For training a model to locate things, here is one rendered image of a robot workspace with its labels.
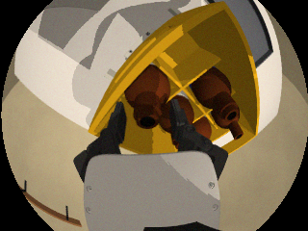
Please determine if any yellow crate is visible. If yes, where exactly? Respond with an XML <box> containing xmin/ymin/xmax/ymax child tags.
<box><xmin>88</xmin><ymin>1</ymin><xmax>260</xmax><ymax>155</ymax></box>

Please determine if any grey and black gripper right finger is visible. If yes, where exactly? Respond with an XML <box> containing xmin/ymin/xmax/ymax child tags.
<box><xmin>169</xmin><ymin>99</ymin><xmax>228</xmax><ymax>180</ymax></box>

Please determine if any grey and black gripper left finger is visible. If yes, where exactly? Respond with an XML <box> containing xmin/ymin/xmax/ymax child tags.
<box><xmin>73</xmin><ymin>102</ymin><xmax>127</xmax><ymax>183</ymax></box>

